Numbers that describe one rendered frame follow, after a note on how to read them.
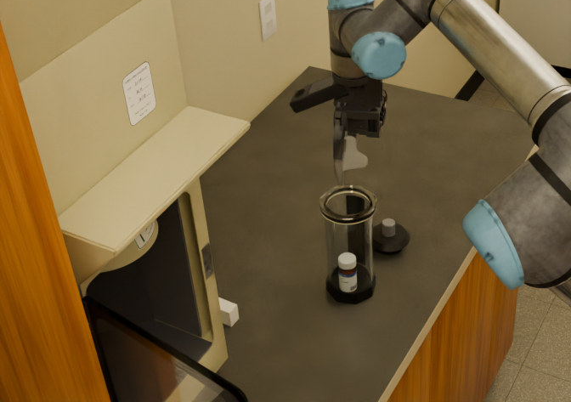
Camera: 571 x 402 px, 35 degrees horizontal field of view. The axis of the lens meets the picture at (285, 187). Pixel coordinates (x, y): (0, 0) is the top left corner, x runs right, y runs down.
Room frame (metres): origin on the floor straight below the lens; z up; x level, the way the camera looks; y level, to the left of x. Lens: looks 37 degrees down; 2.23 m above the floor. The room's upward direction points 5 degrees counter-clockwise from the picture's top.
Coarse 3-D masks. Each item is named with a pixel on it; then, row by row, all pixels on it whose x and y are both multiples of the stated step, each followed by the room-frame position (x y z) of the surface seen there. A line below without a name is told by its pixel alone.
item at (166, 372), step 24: (96, 312) 0.88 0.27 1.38; (96, 336) 0.90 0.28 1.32; (120, 336) 0.85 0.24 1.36; (144, 336) 0.82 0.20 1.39; (120, 360) 0.87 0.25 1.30; (144, 360) 0.83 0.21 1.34; (168, 360) 0.79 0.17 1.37; (120, 384) 0.88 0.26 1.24; (144, 384) 0.83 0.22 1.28; (168, 384) 0.80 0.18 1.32; (192, 384) 0.76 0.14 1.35; (216, 384) 0.73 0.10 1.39
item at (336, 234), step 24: (336, 192) 1.38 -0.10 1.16; (360, 192) 1.37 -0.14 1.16; (336, 216) 1.30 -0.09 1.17; (360, 216) 1.30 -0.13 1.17; (336, 240) 1.31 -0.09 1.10; (360, 240) 1.30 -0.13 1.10; (336, 264) 1.31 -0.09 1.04; (360, 264) 1.30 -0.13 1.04; (336, 288) 1.31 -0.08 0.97; (360, 288) 1.30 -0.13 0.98
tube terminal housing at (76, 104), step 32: (160, 0) 1.16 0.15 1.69; (96, 32) 1.05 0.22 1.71; (128, 32) 1.10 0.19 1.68; (160, 32) 1.15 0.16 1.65; (64, 64) 1.00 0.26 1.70; (96, 64) 1.04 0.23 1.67; (128, 64) 1.09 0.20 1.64; (160, 64) 1.14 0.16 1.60; (32, 96) 0.95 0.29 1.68; (64, 96) 0.99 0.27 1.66; (96, 96) 1.03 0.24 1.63; (160, 96) 1.13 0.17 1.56; (32, 128) 0.93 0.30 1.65; (64, 128) 0.97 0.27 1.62; (96, 128) 1.02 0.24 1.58; (128, 128) 1.07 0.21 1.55; (160, 128) 1.12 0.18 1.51; (64, 160) 0.96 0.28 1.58; (96, 160) 1.01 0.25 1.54; (64, 192) 0.95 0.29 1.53; (192, 192) 1.16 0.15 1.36; (192, 224) 1.19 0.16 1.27; (192, 256) 1.18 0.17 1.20; (224, 352) 1.18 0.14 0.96
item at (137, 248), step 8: (152, 224) 1.12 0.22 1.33; (144, 232) 1.09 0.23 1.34; (152, 232) 1.10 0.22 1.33; (136, 240) 1.07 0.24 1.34; (144, 240) 1.08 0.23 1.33; (152, 240) 1.09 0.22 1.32; (128, 248) 1.06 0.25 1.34; (136, 248) 1.06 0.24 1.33; (144, 248) 1.07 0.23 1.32; (120, 256) 1.05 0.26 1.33; (128, 256) 1.05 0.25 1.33; (136, 256) 1.06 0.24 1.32; (112, 264) 1.04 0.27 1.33; (120, 264) 1.04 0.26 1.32
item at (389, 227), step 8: (384, 224) 1.46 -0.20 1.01; (392, 224) 1.45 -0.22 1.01; (376, 232) 1.47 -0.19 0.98; (384, 232) 1.45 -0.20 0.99; (392, 232) 1.45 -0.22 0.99; (400, 232) 1.46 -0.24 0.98; (408, 232) 1.47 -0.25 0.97; (376, 240) 1.44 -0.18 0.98; (384, 240) 1.44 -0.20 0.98; (392, 240) 1.44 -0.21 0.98; (400, 240) 1.44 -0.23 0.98; (408, 240) 1.45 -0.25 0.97; (376, 248) 1.43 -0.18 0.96; (384, 248) 1.42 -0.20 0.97; (392, 248) 1.42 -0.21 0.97; (400, 248) 1.42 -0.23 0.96
